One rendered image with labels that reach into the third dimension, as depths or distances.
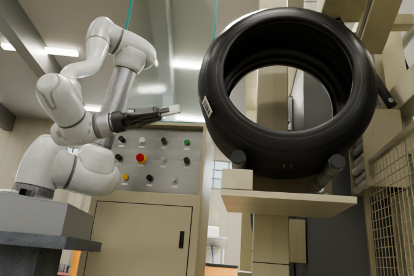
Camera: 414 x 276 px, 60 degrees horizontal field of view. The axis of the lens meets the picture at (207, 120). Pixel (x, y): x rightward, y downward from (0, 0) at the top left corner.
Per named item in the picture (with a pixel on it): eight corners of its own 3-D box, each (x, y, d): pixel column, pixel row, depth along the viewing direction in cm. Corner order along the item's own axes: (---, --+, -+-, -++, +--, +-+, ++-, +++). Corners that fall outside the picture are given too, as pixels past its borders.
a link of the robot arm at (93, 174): (57, 187, 155) (105, 199, 166) (64, 192, 141) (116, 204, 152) (113, 31, 172) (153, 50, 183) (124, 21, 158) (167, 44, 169)
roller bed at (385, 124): (351, 195, 144) (346, 126, 155) (389, 197, 142) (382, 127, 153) (366, 185, 126) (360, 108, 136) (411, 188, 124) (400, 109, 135)
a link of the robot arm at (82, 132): (101, 147, 124) (86, 124, 114) (59, 156, 125) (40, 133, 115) (103, 124, 131) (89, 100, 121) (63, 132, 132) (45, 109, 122)
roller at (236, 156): (231, 179, 136) (242, 174, 137) (238, 190, 135) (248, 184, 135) (227, 153, 104) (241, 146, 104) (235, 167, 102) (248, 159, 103)
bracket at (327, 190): (224, 194, 137) (225, 170, 140) (331, 201, 132) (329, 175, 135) (223, 193, 134) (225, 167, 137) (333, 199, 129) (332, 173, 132)
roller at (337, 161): (310, 192, 131) (308, 180, 133) (323, 191, 131) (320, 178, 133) (331, 170, 99) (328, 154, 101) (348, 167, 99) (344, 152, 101)
